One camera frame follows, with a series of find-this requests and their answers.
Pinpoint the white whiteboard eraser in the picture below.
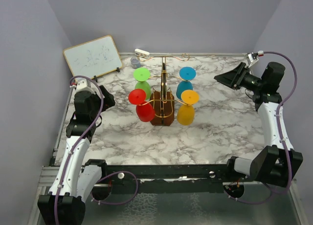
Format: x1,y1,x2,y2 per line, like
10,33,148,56
134,48,150,58

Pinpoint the small framed whiteboard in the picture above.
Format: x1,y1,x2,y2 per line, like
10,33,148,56
63,35,123,79

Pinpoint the green wine glass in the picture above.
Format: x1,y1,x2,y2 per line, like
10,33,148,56
133,67,151,100

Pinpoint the blue wine glass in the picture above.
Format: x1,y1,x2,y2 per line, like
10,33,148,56
176,67,196,99

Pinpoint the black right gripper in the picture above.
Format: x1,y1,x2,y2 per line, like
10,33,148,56
215,62,265,92

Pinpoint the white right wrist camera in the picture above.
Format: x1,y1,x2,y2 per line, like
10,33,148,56
247,50,264,68

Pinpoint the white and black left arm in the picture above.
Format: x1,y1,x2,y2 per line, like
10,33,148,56
37,82,115,225

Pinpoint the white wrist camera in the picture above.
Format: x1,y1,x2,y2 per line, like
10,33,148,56
247,50,264,68
70,79,95,93

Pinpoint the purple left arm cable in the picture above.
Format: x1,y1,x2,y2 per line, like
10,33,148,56
54,75,139,225

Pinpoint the small grey blue cup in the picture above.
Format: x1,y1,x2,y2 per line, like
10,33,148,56
130,57,141,69

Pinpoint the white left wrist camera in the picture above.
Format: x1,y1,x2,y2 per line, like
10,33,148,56
70,79,95,93

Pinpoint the yellow wine glass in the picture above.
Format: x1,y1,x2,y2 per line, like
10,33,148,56
177,90,199,126

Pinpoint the gold wire glass rack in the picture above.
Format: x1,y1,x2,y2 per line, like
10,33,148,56
145,55,183,126

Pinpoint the red wine glass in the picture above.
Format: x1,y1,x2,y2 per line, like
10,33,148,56
128,89,155,122

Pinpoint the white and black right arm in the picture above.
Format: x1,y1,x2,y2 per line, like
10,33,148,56
214,62,303,187

